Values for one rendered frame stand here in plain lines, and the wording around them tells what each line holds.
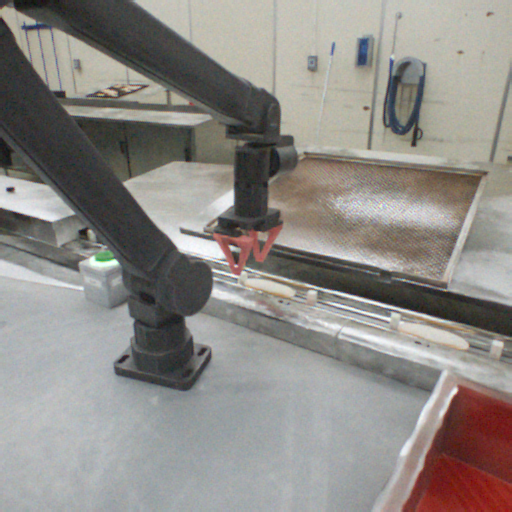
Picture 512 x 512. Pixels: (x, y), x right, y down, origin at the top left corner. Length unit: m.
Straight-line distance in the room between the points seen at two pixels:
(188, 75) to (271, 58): 4.40
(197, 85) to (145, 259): 0.22
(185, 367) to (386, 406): 0.27
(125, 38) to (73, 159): 0.13
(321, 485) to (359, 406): 0.13
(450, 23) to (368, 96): 0.87
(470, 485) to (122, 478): 0.36
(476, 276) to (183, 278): 0.50
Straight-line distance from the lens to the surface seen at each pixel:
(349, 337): 0.64
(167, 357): 0.60
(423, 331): 0.69
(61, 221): 1.02
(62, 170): 0.45
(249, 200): 0.68
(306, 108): 4.76
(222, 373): 0.63
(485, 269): 0.83
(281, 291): 0.75
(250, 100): 0.63
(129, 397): 0.61
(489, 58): 4.31
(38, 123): 0.43
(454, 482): 0.54
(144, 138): 3.81
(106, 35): 0.48
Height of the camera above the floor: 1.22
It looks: 24 degrees down
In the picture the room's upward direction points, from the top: straight up
